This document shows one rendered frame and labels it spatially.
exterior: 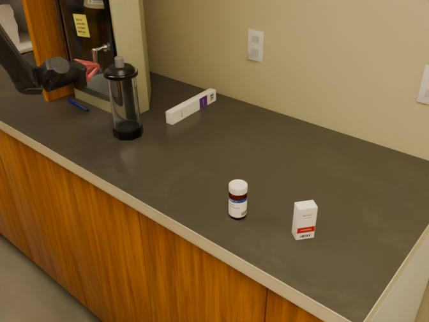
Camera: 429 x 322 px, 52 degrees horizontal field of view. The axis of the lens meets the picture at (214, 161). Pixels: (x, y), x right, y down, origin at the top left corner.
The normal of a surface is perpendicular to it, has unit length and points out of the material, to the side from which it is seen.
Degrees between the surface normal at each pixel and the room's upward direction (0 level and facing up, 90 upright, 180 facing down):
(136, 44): 90
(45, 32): 90
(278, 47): 90
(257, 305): 90
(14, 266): 0
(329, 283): 0
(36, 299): 0
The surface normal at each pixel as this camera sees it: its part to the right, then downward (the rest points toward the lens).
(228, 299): -0.65, 0.40
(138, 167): -0.01, -0.85
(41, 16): 0.76, 0.33
